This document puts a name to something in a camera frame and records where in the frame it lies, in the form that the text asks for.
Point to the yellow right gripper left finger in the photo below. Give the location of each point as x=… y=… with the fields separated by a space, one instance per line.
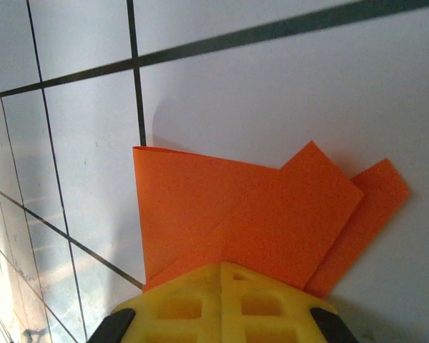
x=178 y=307

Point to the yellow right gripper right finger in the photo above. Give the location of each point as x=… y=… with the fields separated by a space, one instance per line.
x=271 y=307

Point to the orange paper sheet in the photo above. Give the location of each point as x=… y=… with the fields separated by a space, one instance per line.
x=254 y=214

